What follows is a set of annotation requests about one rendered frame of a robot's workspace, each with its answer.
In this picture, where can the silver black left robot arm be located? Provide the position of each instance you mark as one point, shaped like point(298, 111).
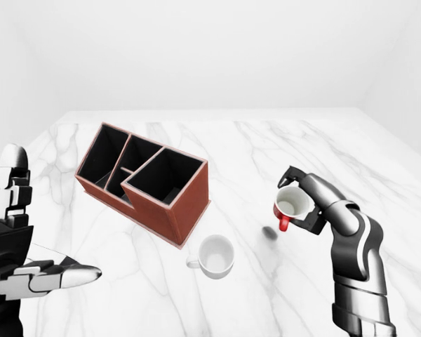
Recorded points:
point(1, 316)

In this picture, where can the red mug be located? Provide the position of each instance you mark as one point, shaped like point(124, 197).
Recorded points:
point(292, 203)

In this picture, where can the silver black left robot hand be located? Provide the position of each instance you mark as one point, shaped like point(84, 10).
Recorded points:
point(10, 238)

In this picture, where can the red-brown desk caddy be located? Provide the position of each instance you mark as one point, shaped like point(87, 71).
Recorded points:
point(182, 207)

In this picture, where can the white mug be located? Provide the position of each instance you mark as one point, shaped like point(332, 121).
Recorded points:
point(215, 258)

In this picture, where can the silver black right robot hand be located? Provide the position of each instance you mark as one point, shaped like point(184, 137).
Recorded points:
point(321, 191)

